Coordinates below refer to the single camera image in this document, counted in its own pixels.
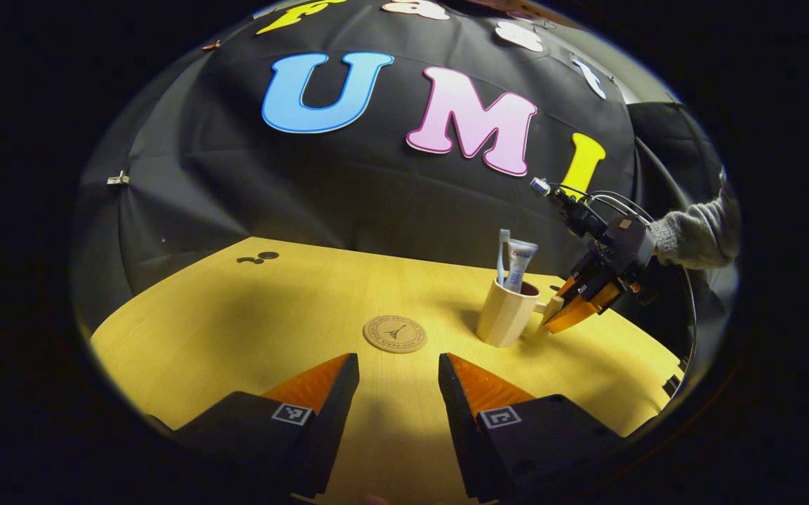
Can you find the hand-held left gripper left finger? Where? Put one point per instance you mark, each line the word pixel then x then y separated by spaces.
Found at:
pixel 327 428

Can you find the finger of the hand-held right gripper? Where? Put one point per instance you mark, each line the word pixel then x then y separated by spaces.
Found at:
pixel 572 282
pixel 576 314

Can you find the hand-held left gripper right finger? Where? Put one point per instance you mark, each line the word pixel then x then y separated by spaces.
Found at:
pixel 460 435

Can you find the white toothpaste tube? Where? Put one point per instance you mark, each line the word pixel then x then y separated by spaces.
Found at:
pixel 520 263

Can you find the beige cup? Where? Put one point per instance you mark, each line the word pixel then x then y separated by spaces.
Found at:
pixel 506 315

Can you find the white toothbrush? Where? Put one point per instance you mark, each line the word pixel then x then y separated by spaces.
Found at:
pixel 503 252

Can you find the round cork coaster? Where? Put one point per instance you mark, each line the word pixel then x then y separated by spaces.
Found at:
pixel 395 334

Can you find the wooden desktop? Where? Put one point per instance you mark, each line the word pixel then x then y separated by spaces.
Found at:
pixel 236 330

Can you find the round black desk grommet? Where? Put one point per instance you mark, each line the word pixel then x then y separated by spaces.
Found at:
pixel 269 254

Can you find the black backdrop cloth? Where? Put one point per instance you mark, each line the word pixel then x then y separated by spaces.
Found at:
pixel 348 189

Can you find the white cloth clip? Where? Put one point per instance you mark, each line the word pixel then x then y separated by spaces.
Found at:
pixel 118 179

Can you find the red cloth clip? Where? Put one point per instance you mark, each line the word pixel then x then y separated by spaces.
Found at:
pixel 211 45

